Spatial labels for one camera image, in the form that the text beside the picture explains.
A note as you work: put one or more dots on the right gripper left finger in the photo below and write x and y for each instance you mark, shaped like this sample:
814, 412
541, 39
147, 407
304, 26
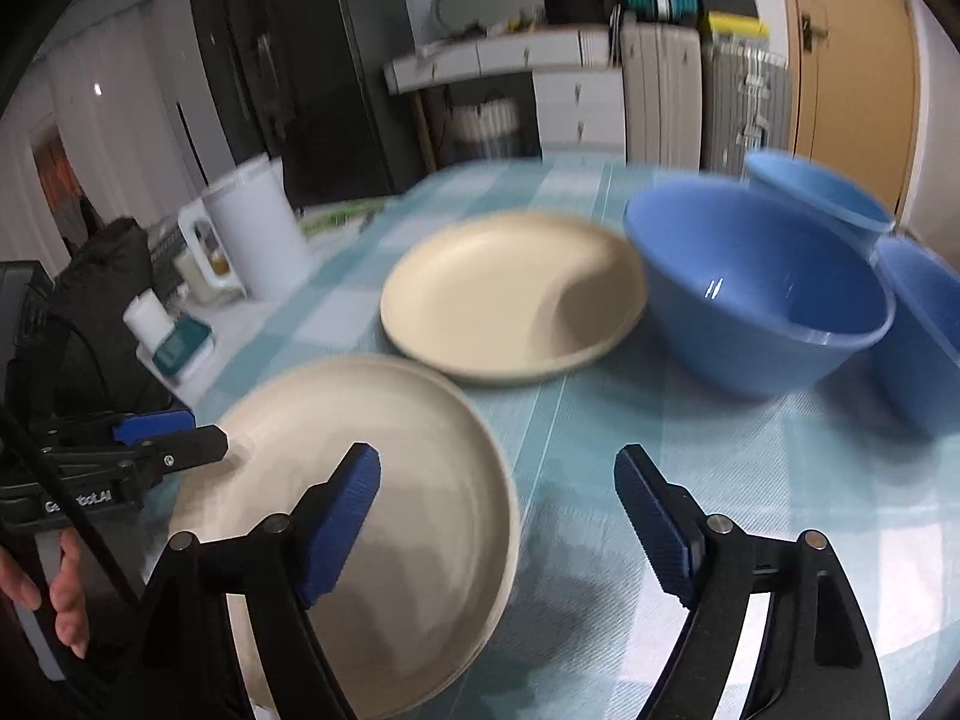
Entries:
189, 667

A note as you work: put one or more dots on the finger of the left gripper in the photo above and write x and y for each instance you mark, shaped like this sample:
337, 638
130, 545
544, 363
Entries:
134, 428
184, 450

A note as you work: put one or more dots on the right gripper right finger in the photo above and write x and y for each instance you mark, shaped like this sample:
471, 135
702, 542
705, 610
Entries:
816, 659

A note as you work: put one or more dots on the cream plate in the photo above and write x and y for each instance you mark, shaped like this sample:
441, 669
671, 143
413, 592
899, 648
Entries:
432, 569
514, 297

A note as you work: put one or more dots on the large blue bowl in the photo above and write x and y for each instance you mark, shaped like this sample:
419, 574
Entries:
751, 293

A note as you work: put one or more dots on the light blue bowl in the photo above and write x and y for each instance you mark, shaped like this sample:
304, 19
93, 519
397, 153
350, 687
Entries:
835, 199

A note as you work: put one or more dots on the person's left hand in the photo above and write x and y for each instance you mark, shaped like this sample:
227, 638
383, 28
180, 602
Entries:
65, 592

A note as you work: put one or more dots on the small teal box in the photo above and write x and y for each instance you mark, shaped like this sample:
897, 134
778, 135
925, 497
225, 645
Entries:
187, 341

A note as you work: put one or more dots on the white paper roll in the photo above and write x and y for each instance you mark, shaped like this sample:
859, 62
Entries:
148, 320

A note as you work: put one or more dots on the checkered teal tablecloth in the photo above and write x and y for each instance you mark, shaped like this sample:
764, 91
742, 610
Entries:
587, 627

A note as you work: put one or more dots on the white electric kettle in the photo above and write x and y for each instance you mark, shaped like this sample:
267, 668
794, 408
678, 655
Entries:
258, 233

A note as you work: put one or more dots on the green packet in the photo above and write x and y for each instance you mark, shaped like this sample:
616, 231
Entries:
324, 218

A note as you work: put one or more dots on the woven laundry basket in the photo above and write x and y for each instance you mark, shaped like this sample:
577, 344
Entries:
487, 131

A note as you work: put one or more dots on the black refrigerator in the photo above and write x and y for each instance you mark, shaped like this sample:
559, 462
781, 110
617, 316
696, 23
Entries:
345, 135

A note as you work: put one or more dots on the white drawer desk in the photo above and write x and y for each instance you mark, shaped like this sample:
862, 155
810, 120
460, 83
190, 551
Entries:
578, 90

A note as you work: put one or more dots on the silver suitcase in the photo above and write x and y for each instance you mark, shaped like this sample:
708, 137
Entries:
747, 104

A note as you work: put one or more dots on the beige suitcase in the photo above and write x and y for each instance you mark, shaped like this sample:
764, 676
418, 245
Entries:
663, 92

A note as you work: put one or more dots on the wooden door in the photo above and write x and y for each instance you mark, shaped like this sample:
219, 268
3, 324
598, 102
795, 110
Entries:
856, 90

